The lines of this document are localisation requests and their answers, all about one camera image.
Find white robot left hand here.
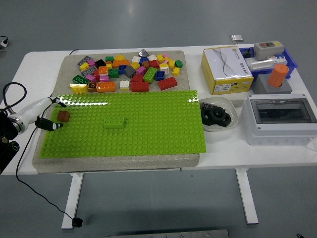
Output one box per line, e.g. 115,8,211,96
15,96,67,131

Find grey long toy brick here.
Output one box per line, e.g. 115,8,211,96
77,56,93,66
80,66,98,78

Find yellow curved toy brick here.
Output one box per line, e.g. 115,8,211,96
69,83,89,94

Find dark green long toy brick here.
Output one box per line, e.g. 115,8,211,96
72,74,90,85

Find orange long toy brick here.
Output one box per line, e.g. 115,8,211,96
96,81,116,93
111,59,130,69

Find light green long toy brick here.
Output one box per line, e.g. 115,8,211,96
103,116,129,129
143,66,158,83

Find grey square toy brick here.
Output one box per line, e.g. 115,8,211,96
124,65,136,79

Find red long toy brick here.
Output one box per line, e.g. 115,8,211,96
158,76,178,91
130,81,150,93

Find green studded baseplate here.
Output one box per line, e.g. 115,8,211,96
39,89,207,159

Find white table leg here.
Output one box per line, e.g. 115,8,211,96
61,172,84,230
235,168,259,225

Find grey-brown mat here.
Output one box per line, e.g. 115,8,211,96
32,50,200,174

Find white distribution box clear lid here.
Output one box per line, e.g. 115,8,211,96
241,93,317,146

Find black hex nut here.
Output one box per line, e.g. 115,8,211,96
209,107,229,121
200,110,215,126
214,114,232,128

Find grey block holder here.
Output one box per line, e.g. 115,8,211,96
252,74,293,95

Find white bowl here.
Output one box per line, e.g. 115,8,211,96
199,96,239,132

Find orange cylinder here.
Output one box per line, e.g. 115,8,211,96
267,63,290,88

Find blue plastic bin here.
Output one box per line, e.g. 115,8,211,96
239,46,298,79

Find white circuit breaker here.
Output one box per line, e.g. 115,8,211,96
244,55,285,72

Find yellow and white cardboard box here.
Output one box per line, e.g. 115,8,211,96
201,45,255,96

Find black small component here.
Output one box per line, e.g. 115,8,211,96
240,48,255,60

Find black cord with plug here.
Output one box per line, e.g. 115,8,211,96
15,49,83,227

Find grey push-button switch box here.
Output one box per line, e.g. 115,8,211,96
253,41,284,61

